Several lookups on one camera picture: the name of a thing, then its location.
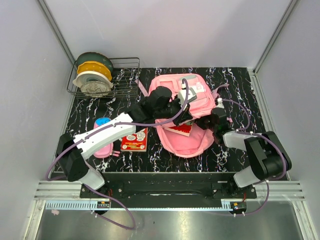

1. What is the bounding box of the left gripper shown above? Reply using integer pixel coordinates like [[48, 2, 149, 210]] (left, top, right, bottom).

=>
[[155, 96, 194, 128]]

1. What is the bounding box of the pink school backpack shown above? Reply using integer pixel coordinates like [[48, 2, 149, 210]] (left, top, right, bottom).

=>
[[135, 73, 229, 158]]

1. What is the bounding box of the red thirteen-storey treehouse book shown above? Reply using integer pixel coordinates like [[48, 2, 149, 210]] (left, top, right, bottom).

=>
[[120, 128, 148, 152]]

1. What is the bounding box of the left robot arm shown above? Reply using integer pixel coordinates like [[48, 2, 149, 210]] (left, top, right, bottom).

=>
[[54, 83, 196, 198]]

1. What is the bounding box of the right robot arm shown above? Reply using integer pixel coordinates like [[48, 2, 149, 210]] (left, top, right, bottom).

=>
[[195, 107, 292, 199]]

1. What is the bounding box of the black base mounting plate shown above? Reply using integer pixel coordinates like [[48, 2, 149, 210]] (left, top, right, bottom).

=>
[[96, 180, 257, 200]]

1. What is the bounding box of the speckled beige plate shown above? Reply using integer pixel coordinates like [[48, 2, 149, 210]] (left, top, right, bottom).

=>
[[80, 81, 113, 98]]

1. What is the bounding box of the pink blue pencil case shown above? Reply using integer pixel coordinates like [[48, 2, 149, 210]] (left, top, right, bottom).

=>
[[93, 117, 114, 159]]

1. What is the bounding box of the white blue-rimmed plate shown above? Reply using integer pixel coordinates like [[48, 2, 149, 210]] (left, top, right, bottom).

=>
[[72, 71, 114, 88]]

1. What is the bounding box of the dark green plate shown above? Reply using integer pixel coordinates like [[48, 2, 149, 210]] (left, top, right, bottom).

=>
[[76, 52, 114, 73]]

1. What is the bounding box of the yellow plate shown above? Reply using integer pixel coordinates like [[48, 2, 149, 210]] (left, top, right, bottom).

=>
[[77, 61, 112, 81]]

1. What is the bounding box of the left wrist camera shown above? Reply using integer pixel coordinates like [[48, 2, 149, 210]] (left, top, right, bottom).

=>
[[177, 86, 198, 105]]

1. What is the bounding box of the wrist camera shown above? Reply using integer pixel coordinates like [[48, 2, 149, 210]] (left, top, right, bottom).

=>
[[216, 97, 225, 109], [177, 86, 198, 105]]

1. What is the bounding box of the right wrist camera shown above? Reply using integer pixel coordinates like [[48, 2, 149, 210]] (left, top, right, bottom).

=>
[[216, 97, 225, 109]]

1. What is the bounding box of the grey wire dish rack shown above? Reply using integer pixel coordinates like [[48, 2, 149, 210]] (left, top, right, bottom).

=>
[[66, 57, 141, 99]]

